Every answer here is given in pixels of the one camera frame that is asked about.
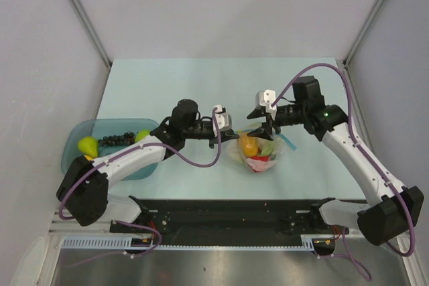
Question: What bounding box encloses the black grape bunch toy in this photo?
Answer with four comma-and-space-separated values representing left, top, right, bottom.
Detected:
97, 131, 136, 147

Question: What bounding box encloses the clear zip top bag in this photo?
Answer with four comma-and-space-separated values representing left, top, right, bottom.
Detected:
225, 129, 297, 173

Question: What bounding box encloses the red apple toy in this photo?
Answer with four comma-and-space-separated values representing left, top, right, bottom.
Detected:
247, 155, 270, 173

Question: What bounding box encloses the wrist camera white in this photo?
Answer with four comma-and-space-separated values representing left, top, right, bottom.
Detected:
255, 90, 277, 120
212, 104, 232, 135

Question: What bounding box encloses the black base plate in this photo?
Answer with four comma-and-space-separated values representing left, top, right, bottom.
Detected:
110, 198, 369, 247

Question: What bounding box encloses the teal plastic tray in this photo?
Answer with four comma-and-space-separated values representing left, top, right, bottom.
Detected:
61, 119, 158, 181

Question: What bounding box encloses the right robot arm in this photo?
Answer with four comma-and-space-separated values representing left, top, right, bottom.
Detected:
248, 76, 424, 246

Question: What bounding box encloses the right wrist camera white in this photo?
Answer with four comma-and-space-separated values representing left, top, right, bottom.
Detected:
255, 90, 277, 120

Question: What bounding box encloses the purple cable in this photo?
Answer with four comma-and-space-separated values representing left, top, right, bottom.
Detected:
58, 108, 222, 269
271, 62, 416, 282

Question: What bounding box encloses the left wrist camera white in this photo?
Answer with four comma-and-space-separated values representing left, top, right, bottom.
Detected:
212, 104, 232, 135

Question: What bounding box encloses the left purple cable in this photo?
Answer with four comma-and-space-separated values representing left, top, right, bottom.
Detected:
58, 108, 222, 269

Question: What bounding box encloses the green apple toy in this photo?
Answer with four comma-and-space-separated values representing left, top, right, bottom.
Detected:
135, 129, 150, 142

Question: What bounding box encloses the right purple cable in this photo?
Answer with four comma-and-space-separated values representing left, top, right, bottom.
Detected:
271, 62, 416, 282

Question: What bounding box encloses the white cable duct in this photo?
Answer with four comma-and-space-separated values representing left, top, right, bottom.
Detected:
62, 236, 314, 252

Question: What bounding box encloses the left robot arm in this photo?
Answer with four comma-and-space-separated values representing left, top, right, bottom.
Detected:
56, 99, 239, 232

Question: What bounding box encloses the orange fruit toy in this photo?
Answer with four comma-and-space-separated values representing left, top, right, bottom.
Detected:
238, 133, 259, 157

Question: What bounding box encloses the aluminium frame rail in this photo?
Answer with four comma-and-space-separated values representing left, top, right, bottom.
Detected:
48, 211, 111, 236

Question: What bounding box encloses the green lettuce toy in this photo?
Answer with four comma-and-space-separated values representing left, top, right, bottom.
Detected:
257, 140, 282, 157

